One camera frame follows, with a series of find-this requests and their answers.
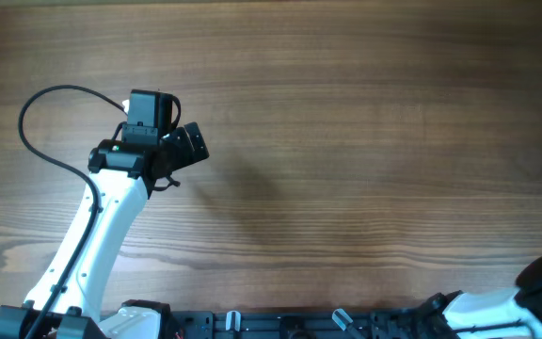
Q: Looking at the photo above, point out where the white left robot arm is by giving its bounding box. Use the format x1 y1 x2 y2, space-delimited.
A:
0 89 209 338

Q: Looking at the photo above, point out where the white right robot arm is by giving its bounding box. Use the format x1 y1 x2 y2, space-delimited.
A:
416 256 542 338

